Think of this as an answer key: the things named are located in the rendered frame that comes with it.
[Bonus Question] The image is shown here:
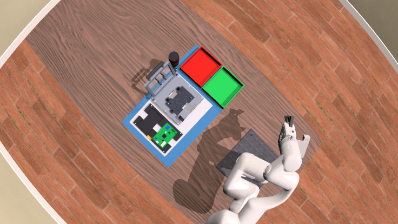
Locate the green circuit board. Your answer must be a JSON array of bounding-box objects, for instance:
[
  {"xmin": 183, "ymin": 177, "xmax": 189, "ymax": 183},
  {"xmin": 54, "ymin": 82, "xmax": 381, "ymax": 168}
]
[{"xmin": 152, "ymin": 123, "xmax": 178, "ymax": 148}]

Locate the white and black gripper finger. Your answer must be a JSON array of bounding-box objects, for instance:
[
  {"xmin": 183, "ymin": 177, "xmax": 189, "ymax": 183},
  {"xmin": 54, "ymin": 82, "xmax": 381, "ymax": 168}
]
[{"xmin": 284, "ymin": 115, "xmax": 294, "ymax": 128}]

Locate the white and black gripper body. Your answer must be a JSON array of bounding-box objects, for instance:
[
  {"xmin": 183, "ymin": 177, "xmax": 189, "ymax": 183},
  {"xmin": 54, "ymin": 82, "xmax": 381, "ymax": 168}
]
[{"xmin": 278, "ymin": 122, "xmax": 296, "ymax": 149}]

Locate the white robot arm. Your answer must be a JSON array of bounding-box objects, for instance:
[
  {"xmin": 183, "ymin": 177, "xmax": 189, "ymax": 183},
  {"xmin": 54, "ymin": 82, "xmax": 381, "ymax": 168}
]
[{"xmin": 206, "ymin": 134, "xmax": 310, "ymax": 224}]

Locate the green square bin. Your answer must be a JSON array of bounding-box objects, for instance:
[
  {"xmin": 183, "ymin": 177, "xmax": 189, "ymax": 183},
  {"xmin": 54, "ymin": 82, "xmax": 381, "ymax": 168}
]
[{"xmin": 202, "ymin": 66, "xmax": 244, "ymax": 109}]

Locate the red bin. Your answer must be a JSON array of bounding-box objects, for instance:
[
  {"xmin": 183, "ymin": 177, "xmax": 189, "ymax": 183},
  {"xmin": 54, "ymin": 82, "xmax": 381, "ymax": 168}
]
[{"xmin": 180, "ymin": 46, "xmax": 223, "ymax": 88}]

